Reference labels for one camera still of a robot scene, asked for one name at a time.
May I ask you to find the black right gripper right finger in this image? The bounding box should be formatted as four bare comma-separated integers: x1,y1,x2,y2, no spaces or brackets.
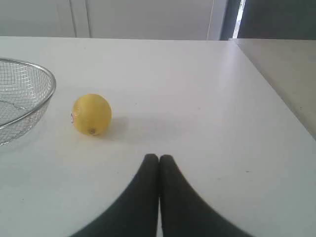
159,155,251,237

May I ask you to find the adjacent white side table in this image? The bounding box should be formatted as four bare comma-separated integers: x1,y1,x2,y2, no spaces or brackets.
233,39,316,137

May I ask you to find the steel wire mesh basket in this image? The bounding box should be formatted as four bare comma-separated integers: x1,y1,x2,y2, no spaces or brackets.
0,58,56,146

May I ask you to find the yellow lemon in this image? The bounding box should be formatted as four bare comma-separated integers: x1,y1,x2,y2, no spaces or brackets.
71,94,112,136

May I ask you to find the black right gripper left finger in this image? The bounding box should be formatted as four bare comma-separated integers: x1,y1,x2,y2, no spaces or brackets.
73,154,158,237

